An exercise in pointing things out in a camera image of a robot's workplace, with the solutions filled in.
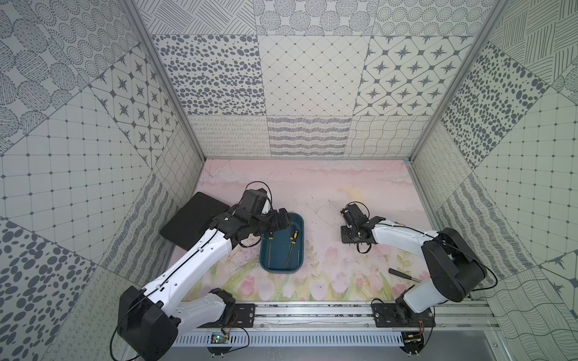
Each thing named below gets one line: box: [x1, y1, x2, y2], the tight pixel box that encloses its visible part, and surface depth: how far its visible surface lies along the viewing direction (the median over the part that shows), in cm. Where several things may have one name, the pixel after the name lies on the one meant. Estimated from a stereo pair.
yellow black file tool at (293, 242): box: [284, 230, 299, 270], surface depth 92 cm
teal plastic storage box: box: [259, 212, 305, 275], surface depth 91 cm
